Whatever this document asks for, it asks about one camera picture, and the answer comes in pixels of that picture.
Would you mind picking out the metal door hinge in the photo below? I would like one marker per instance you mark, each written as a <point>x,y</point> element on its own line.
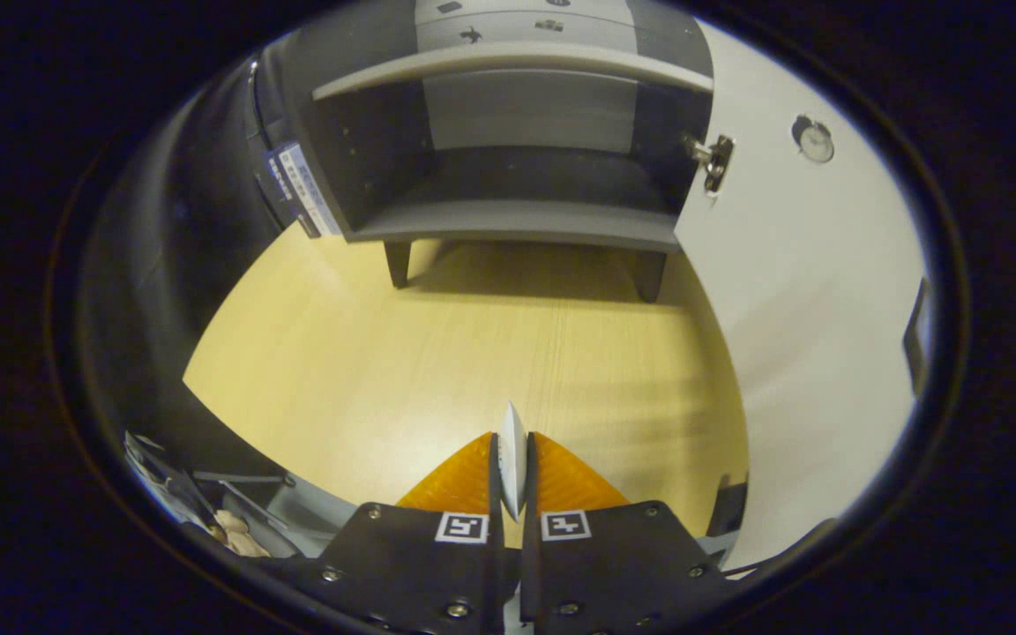
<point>718,163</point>

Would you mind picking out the dark object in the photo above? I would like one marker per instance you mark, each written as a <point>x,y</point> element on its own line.
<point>727,507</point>

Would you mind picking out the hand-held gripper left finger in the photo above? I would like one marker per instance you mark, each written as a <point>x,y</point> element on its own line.
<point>495,573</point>

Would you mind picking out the beige object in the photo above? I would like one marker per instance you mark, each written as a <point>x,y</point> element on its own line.
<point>239,534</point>

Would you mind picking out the grey metal frame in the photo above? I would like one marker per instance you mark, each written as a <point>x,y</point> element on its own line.
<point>296,511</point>

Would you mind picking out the black backdrop cloth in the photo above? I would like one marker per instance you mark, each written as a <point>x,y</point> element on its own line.
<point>164,265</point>

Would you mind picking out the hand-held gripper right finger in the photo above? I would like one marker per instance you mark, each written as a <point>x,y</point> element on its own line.
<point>533,573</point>

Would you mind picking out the white cabinet door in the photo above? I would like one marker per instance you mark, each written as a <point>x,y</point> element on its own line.
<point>808,291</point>

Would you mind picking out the grey cabinet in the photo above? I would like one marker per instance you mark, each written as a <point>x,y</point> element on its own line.
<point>517,220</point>

